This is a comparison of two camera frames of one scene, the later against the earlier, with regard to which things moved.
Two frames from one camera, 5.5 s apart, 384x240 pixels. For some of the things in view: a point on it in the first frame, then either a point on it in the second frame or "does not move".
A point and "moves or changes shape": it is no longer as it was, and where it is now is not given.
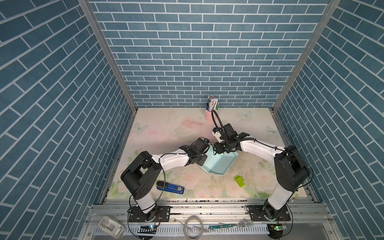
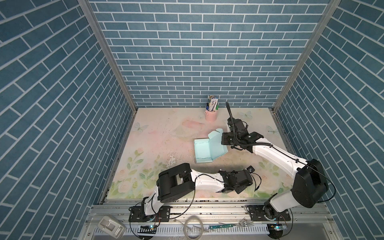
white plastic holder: [112, 226] does not move
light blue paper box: [218, 163] moves or changes shape
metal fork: [241, 223] does not move
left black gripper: [202, 162] to [239, 190]
